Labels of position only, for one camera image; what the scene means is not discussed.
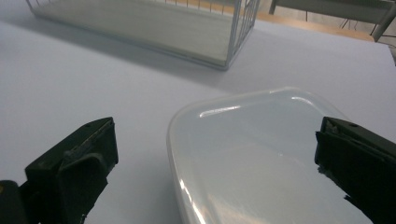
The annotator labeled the grey metal stand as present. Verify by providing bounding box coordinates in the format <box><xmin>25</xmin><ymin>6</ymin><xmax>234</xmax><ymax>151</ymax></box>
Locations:
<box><xmin>268</xmin><ymin>0</ymin><xmax>396</xmax><ymax>43</ymax></box>

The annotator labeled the translucent plastic container lid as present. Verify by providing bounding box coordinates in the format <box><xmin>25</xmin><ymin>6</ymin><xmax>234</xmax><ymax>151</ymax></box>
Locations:
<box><xmin>166</xmin><ymin>86</ymin><xmax>375</xmax><ymax>224</ymax></box>

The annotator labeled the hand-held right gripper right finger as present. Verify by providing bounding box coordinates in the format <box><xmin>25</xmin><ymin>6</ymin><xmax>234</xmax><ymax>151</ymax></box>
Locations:
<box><xmin>314</xmin><ymin>116</ymin><xmax>396</xmax><ymax>224</ymax></box>

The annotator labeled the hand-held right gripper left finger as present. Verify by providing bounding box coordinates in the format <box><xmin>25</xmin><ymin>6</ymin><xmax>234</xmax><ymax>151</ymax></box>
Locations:
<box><xmin>19</xmin><ymin>117</ymin><xmax>120</xmax><ymax>224</ymax></box>

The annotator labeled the white wire basket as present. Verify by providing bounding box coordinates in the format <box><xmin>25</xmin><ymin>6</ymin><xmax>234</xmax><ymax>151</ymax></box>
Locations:
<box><xmin>25</xmin><ymin>0</ymin><xmax>262</xmax><ymax>71</ymax></box>

